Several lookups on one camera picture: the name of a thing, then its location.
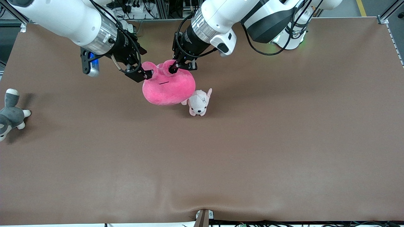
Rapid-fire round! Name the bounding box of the brown table cover mat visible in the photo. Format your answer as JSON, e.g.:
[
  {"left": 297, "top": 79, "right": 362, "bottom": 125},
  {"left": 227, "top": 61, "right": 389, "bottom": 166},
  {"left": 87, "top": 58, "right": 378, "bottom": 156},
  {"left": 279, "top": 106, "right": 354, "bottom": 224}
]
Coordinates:
[{"left": 0, "top": 17, "right": 404, "bottom": 225}]

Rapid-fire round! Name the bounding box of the pale pink puppy plush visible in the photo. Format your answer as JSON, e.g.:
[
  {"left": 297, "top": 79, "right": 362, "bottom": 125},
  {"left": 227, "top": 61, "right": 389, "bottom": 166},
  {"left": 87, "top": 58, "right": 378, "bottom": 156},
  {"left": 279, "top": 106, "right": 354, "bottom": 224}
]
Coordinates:
[{"left": 181, "top": 88, "right": 213, "bottom": 117}]

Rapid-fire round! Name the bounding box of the white power strip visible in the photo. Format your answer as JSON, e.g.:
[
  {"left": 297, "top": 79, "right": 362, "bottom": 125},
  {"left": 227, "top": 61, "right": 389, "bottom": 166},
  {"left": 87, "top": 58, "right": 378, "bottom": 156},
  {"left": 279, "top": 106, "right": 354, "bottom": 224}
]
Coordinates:
[{"left": 124, "top": 3, "right": 146, "bottom": 20}]

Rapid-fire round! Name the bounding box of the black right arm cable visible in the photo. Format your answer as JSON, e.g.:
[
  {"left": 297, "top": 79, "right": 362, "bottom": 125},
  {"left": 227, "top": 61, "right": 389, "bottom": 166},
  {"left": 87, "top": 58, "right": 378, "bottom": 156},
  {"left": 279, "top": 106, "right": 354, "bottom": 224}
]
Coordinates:
[{"left": 88, "top": 0, "right": 143, "bottom": 75}]

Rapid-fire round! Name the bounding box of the metal table edge clamp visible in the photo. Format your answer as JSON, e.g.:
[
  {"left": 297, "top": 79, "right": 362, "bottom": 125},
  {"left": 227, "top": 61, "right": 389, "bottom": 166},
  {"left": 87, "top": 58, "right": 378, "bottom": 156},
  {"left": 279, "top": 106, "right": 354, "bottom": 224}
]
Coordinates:
[{"left": 194, "top": 209, "right": 215, "bottom": 227}]

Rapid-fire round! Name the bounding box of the pink round plush toy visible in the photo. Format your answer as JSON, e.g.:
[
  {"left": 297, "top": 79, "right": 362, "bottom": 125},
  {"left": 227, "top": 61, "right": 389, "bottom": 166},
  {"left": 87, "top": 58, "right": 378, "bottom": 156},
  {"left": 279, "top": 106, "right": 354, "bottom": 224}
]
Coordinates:
[{"left": 141, "top": 59, "right": 196, "bottom": 106}]

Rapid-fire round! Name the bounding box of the grey white husky plush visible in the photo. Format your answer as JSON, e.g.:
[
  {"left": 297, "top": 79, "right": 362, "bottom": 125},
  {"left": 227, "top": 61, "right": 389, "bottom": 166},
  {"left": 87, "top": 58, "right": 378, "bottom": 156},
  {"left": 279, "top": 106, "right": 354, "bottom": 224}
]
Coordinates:
[{"left": 0, "top": 89, "right": 32, "bottom": 142}]

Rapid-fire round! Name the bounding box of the aluminium frame post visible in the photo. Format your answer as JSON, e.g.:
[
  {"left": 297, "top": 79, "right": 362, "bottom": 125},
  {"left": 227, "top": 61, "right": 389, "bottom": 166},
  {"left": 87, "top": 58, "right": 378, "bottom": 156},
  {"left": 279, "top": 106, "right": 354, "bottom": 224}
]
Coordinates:
[{"left": 154, "top": 0, "right": 169, "bottom": 20}]

